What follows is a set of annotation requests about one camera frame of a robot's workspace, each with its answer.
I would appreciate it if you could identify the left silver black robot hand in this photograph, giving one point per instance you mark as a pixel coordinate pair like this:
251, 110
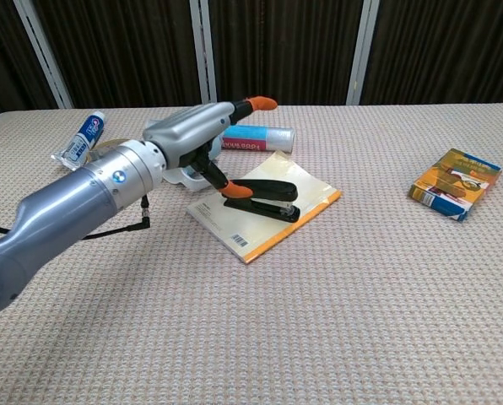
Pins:
192, 128

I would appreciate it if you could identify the black stapler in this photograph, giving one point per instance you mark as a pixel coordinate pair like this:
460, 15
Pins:
272, 198

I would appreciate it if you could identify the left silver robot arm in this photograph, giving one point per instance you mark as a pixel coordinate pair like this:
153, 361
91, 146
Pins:
66, 202

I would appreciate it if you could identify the beige notebook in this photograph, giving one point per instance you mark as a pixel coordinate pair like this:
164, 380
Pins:
277, 234

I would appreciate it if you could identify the beige textured table cloth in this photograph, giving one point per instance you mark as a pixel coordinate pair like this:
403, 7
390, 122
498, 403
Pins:
319, 316

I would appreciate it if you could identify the light blue plastic cup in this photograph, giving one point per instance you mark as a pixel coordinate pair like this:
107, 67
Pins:
192, 179

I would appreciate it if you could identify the blue and red tube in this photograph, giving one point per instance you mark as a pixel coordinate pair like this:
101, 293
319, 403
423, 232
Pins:
260, 138

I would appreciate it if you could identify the blue white toothpaste tube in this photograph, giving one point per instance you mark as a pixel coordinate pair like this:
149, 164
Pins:
80, 141

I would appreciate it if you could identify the orange blue card box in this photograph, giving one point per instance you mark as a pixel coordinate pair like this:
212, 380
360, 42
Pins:
454, 181

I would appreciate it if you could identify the white partition post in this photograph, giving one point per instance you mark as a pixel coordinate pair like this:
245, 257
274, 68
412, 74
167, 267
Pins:
44, 55
203, 50
361, 50

